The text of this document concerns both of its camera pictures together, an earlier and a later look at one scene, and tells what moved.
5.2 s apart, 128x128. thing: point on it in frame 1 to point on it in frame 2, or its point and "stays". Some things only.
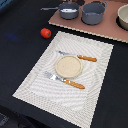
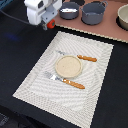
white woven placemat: [71, 104] stays
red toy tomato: [46, 33] to [51, 24]
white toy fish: [68, 10] stays
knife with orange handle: [80, 56] stays
